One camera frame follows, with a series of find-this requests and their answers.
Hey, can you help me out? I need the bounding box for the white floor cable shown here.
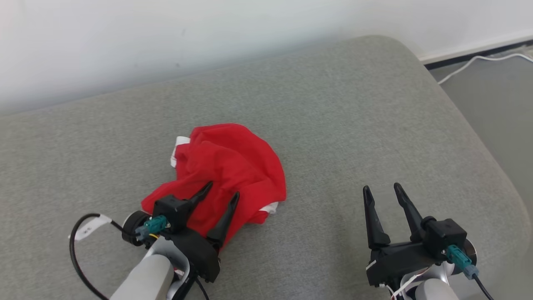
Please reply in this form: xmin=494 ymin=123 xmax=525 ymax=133
xmin=437 ymin=53 xmax=533 ymax=85

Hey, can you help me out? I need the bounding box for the teal camera connector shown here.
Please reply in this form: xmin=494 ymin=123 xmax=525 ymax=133
xmin=446 ymin=245 xmax=480 ymax=280
xmin=135 ymin=215 xmax=168 ymax=241

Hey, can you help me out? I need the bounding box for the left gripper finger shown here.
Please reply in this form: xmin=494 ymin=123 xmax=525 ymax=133
xmin=186 ymin=181 xmax=214 ymax=218
xmin=207 ymin=192 xmax=241 ymax=251

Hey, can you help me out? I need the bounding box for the teal left camera connector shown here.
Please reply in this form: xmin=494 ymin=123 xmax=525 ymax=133
xmin=135 ymin=215 xmax=168 ymax=241

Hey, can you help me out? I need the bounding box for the red shorts white stripe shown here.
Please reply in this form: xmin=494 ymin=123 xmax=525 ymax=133
xmin=141 ymin=123 xmax=287 ymax=251

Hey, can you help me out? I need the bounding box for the teal right camera connector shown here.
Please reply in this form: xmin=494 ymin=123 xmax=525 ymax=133
xmin=446 ymin=245 xmax=480 ymax=280

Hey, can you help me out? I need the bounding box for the white left cable label tag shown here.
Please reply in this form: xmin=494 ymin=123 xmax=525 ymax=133
xmin=68 ymin=214 xmax=112 ymax=241

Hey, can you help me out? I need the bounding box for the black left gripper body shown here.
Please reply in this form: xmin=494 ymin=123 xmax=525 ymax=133
xmin=159 ymin=227 xmax=221 ymax=284

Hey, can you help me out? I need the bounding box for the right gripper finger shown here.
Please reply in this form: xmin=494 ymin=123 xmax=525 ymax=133
xmin=362 ymin=185 xmax=391 ymax=250
xmin=393 ymin=182 xmax=426 ymax=243

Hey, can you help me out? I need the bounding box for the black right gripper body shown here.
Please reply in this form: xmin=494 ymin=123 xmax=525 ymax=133
xmin=366 ymin=240 xmax=440 ymax=287

